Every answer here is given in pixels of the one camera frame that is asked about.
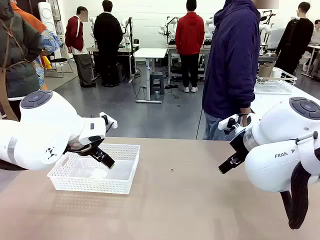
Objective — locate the grey plastic step stool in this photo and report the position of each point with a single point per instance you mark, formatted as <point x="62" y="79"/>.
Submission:
<point x="157" y="80"/>

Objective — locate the seated person in light top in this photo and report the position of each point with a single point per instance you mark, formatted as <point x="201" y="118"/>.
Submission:
<point x="316" y="32"/>

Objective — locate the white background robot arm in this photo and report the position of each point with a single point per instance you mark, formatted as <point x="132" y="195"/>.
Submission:
<point x="265" y="26"/>
<point x="125" y="30"/>
<point x="165" y="30"/>

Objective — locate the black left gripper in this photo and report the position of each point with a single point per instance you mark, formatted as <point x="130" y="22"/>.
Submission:
<point x="85" y="149"/>

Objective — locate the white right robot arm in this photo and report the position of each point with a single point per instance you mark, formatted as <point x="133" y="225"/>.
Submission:
<point x="275" y="120"/>

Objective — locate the black chair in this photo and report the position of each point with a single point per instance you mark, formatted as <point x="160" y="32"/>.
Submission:
<point x="60" y="61"/>

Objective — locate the white perforated plastic basket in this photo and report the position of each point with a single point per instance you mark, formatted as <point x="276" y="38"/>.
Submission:
<point x="117" y="175"/>

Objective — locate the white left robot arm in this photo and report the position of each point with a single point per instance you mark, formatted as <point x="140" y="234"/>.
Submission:
<point x="50" y="125"/>

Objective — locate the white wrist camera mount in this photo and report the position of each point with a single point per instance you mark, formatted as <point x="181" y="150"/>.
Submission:
<point x="112" y="123"/>
<point x="222" y="124"/>

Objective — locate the white side table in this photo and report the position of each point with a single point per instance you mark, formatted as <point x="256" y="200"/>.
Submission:
<point x="270" y="100"/>

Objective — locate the person in long black coat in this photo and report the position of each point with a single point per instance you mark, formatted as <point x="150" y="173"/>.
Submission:
<point x="107" y="32"/>

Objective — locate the person's right hand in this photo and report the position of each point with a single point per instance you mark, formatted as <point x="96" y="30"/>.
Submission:
<point x="243" y="112"/>

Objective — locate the white cup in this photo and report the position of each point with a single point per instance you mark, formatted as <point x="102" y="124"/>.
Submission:
<point x="276" y="73"/>

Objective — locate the person in maroon jacket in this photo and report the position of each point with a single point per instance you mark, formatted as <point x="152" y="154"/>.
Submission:
<point x="75" y="35"/>

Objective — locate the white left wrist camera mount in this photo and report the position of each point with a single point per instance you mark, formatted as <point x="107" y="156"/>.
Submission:
<point x="112" y="123"/>

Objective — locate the white height-adjustable desk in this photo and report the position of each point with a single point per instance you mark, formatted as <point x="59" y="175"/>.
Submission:
<point x="151" y="53"/>

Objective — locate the person in black jacket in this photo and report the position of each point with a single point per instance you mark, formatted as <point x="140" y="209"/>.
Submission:
<point x="295" y="42"/>

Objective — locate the person in dark green jacket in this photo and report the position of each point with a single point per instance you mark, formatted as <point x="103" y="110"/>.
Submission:
<point x="17" y="62"/>

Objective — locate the mannequin in orange blue clothes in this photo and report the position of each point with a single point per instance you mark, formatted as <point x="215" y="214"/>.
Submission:
<point x="50" y="41"/>

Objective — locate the person's right forearm navy sleeve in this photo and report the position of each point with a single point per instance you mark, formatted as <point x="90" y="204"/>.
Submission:
<point x="250" y="95"/>

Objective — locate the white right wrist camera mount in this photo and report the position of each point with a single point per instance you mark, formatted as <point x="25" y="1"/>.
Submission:
<point x="222" y="124"/>

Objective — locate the person in red hoodie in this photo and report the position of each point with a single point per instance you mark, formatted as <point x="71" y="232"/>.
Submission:
<point x="190" y="35"/>

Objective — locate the person in navy hoodie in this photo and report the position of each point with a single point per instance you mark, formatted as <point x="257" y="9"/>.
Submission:
<point x="230" y="62"/>

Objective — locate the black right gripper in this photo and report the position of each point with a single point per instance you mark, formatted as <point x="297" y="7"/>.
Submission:
<point x="238" y="143"/>

